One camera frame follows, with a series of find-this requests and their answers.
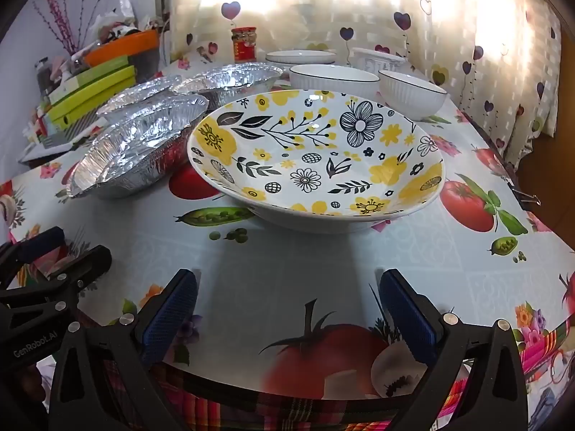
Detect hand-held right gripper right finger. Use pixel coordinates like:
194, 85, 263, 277
379, 268, 528, 431

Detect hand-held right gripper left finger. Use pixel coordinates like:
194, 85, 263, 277
49, 268, 199, 431

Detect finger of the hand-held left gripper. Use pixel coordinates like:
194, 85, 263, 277
0, 246, 113, 302
0, 227, 66, 275

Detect yellow black floral plate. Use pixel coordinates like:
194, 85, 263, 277
186, 90, 446, 234

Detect white ribbed bowl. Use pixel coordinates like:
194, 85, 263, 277
289, 64, 382, 93
377, 69, 449, 121

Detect lime green box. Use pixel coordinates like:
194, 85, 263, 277
46, 78, 135, 126
47, 66, 137, 116

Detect dark pepper grinder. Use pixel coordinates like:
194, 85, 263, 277
36, 57, 53, 93

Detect black binder clip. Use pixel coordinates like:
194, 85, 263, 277
505, 180, 542, 209

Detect pale green flat box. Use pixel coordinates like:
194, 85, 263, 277
49, 55, 131, 105

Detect orange plastic basket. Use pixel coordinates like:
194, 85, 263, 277
85, 31, 161, 68

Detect pink decorative branches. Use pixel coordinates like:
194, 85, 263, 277
31, 0, 91, 55

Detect crumpled plastic packets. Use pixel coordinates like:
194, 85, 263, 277
89, 0, 163, 42

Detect white plastic tub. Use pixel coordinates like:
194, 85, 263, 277
350, 47, 407, 73

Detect red label sauce jar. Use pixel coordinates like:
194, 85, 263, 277
231, 27, 258, 64

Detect heart print curtain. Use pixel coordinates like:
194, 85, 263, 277
162, 0, 563, 167

